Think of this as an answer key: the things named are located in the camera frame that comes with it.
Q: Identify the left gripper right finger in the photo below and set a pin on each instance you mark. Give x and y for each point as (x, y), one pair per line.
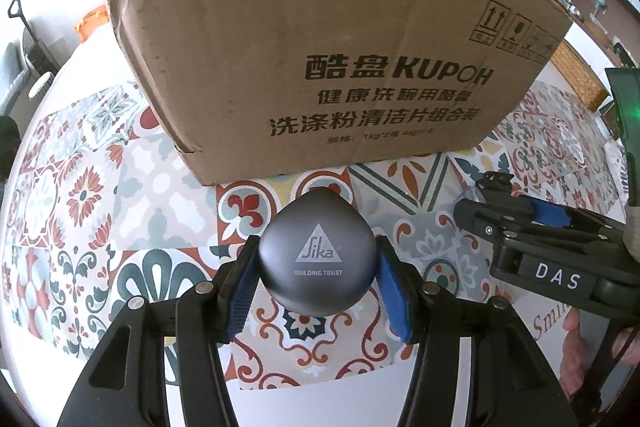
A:
(511, 381)

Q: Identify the patterned tablecloth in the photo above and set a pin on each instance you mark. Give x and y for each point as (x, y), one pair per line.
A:
(103, 209)

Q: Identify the person's right hand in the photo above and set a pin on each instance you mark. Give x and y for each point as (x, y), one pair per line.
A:
(572, 374)

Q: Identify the brown cardboard box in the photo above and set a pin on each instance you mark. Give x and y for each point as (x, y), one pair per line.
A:
(255, 88)

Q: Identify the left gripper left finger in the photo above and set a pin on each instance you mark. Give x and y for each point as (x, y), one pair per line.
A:
(123, 383)

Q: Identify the black handled cart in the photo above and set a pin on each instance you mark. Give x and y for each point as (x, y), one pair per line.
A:
(36, 54)

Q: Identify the dark grey Sika case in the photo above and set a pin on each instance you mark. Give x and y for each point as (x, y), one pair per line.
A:
(318, 256)

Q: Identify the orange plastic crate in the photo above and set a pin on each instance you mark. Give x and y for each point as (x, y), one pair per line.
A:
(94, 19)

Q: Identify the woven wicker box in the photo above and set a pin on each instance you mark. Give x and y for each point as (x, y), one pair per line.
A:
(579, 75)

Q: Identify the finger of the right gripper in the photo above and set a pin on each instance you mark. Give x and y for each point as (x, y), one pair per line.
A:
(490, 226)
(496, 192)

